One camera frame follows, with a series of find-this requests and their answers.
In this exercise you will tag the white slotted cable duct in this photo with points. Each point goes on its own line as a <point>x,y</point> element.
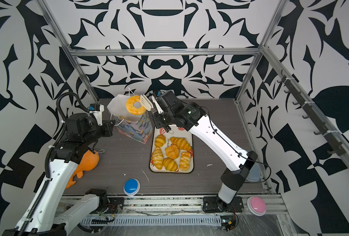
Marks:
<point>158,220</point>

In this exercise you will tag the fake croissant bottom middle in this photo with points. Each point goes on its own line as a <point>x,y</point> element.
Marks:
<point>170,165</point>

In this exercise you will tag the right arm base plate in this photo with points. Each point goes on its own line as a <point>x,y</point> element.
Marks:
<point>216,205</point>

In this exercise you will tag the pink push button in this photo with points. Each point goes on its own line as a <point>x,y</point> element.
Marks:
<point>256,206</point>

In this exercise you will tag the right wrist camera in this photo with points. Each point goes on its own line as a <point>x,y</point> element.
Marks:
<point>161,98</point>

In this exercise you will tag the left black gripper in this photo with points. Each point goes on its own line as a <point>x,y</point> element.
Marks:
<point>107,129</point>

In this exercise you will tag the black wall hook rack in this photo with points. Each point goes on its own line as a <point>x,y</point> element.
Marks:
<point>313,113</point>

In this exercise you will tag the fake ring donut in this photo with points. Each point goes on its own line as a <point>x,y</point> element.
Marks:
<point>130,106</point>

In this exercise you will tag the blue push button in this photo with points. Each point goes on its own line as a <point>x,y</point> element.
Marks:
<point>131,187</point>

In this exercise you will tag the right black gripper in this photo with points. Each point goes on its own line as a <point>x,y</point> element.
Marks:
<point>157,119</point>

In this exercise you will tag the white strawberry tray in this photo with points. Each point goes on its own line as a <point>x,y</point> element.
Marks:
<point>173,132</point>

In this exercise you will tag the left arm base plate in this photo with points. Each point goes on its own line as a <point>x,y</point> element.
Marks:
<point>114,204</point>

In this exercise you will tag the orange plush toy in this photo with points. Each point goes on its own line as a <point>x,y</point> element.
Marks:
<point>89,161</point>

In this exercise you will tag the long fake croissant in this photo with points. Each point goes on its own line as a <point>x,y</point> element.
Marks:
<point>181,143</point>

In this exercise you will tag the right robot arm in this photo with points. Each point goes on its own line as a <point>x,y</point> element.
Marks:
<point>196,119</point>

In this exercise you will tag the floral paper gift bag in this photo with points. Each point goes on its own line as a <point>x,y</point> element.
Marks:
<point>138,128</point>

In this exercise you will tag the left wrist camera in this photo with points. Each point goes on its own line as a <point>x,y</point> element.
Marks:
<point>96,110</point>

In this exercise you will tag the fake croissant lower left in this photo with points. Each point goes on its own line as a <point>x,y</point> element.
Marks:
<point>157,158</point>

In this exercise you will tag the small fake croissant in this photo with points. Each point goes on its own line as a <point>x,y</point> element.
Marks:
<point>159,141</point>

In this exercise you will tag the small green-lit circuit board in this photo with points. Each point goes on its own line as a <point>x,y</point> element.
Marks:
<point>228,223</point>

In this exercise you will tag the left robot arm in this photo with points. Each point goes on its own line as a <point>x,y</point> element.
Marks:
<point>61,163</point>

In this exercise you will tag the fake twisted bread roll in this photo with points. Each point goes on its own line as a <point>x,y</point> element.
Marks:
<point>185,161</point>

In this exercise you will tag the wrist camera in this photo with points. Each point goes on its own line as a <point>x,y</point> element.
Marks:
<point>96,110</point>
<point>161,98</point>

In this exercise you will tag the light blue lid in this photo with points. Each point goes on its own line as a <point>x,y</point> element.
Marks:
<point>254,174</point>

